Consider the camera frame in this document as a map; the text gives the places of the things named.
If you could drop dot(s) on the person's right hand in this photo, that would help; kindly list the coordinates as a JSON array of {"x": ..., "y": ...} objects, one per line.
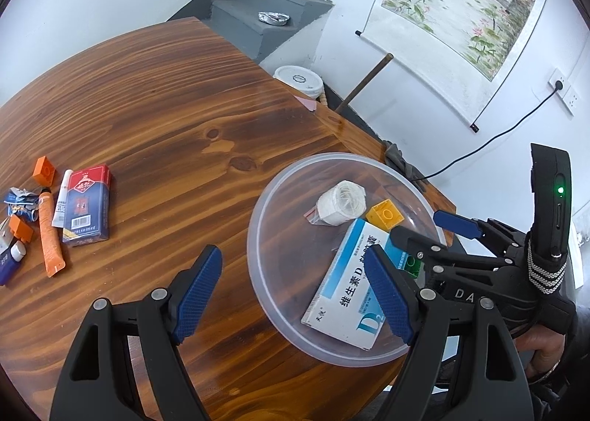
[{"x": 547, "y": 347}]

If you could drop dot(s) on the blue foil wrapper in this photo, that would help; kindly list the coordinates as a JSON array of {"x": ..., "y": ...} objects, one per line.
[{"x": 22, "y": 203}]

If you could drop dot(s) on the hanging landscape scroll painting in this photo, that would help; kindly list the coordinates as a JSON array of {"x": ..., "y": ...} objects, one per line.
[{"x": 463, "y": 50}]

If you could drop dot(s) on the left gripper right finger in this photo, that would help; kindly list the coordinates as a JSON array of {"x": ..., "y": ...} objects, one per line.
[{"x": 488, "y": 381}]

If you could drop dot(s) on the white plastic bucket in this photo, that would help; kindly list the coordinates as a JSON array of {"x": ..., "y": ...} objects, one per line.
[{"x": 300, "y": 78}]

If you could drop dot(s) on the yellow toy brick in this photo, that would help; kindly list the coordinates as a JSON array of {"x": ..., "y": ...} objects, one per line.
[{"x": 384, "y": 215}]

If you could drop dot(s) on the orange cream tube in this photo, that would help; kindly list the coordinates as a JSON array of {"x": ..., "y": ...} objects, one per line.
[{"x": 50, "y": 242}]

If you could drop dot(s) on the dark blue bottle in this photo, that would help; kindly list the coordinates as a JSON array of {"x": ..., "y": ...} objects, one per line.
[{"x": 10, "y": 261}]

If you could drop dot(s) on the white gauze roll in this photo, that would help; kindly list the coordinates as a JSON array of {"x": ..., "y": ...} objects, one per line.
[{"x": 344, "y": 202}]

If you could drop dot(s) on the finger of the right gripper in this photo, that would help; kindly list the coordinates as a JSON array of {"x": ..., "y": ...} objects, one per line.
[
  {"x": 422, "y": 247},
  {"x": 457, "y": 224}
]

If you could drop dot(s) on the white wall socket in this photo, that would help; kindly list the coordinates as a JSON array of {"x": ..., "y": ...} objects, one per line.
[{"x": 564, "y": 91}]

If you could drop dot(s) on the red blue card box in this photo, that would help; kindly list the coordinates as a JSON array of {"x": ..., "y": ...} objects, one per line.
[{"x": 87, "y": 206}]

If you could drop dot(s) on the green toy brick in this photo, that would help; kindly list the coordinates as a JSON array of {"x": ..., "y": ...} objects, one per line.
[{"x": 412, "y": 266}]

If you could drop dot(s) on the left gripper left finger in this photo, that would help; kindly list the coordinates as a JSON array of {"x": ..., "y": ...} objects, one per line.
[{"x": 97, "y": 380}]

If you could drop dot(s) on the white blue vitamin box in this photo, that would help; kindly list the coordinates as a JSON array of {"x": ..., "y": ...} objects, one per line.
[{"x": 344, "y": 306}]

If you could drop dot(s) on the clear plastic round container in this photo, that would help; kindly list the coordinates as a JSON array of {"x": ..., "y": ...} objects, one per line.
[{"x": 288, "y": 256}]

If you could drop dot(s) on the orange toy brick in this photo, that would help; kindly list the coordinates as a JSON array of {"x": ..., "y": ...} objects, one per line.
[
  {"x": 44, "y": 172},
  {"x": 20, "y": 229}
]

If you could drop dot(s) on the crumpled foil tray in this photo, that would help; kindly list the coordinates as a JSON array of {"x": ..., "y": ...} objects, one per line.
[{"x": 273, "y": 18}]

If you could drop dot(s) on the small white carton box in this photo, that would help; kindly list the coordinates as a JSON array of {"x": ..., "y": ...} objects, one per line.
[{"x": 6, "y": 236}]

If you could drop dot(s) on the wooden stick handle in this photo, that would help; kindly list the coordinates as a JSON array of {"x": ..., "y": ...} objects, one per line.
[{"x": 387, "y": 58}]

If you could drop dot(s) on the small white ointment tube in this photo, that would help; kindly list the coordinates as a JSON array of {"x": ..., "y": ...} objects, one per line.
[{"x": 61, "y": 202}]

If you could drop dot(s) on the grey staircase steps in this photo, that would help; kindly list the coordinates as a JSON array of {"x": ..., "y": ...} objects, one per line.
[{"x": 258, "y": 27}]

